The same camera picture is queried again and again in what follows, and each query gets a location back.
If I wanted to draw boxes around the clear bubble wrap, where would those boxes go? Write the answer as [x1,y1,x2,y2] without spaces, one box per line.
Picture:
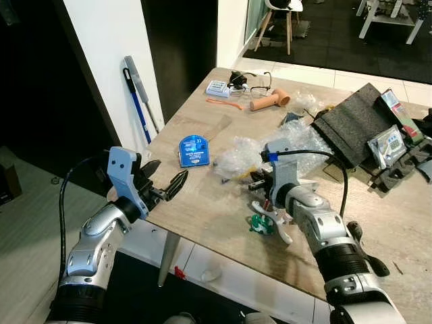
[215,119,333,182]

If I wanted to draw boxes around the blue round-topped card package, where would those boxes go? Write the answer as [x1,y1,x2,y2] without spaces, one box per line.
[178,134,211,169]

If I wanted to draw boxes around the small green circuit piece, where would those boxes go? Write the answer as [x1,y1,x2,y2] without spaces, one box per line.
[248,214,275,236]

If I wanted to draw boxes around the grey tapered table leg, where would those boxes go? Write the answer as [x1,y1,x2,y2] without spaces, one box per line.
[158,229,182,288]

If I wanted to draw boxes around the orange strip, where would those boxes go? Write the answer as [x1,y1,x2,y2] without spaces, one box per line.
[205,97,248,111]

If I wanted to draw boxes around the clear safety glasses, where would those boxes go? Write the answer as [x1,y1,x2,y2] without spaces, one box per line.
[233,70,275,96]

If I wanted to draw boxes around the grey flat stick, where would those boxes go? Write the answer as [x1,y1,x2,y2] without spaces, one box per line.
[124,55,161,134]

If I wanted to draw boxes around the small white box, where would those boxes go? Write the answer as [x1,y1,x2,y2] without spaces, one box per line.
[205,80,232,98]

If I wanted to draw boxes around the small black device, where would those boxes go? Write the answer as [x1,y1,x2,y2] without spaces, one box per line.
[229,70,248,89]

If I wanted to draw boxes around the dark grey felt cloth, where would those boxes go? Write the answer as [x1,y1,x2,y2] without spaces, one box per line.
[313,82,400,170]

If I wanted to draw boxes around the black clamp lever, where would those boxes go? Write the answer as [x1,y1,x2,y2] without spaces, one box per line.
[346,219,392,278]

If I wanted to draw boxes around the silver foil pouch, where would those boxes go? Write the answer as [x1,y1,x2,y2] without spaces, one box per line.
[367,125,407,170]

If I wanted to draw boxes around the grey left robot foot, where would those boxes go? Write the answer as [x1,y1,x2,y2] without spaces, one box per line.
[162,311,198,324]

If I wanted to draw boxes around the dark box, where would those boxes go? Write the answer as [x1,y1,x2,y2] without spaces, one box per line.
[0,162,22,205]

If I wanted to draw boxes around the green and red long box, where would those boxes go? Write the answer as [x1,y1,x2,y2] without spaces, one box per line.
[379,88,425,146]

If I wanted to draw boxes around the white chair with wooden legs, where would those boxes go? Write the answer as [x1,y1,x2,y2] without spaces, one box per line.
[252,0,305,56]

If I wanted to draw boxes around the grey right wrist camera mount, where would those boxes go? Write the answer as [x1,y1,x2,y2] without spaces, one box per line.
[263,140,302,205]

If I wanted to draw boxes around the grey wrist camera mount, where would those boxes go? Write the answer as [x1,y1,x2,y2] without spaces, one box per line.
[107,146,147,218]
[263,140,302,205]

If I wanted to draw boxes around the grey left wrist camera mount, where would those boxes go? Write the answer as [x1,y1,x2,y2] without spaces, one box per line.
[107,146,147,218]

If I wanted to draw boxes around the white-handled pliers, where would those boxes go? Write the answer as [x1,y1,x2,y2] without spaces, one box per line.
[247,198,295,245]

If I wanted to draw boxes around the blue-handled tool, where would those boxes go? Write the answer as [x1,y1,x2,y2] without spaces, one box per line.
[122,67,153,144]

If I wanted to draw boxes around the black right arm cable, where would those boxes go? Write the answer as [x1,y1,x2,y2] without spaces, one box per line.
[269,149,350,218]

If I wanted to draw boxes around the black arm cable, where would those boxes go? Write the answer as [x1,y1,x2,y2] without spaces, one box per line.
[269,149,350,218]
[58,155,113,279]

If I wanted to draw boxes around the beige rubber handle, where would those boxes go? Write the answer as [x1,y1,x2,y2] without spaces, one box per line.
[249,88,292,113]

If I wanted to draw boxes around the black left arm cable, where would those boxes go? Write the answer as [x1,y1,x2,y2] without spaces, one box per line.
[58,155,113,279]

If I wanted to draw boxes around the white metal table frame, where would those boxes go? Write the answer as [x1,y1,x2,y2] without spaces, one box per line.
[356,0,432,46]

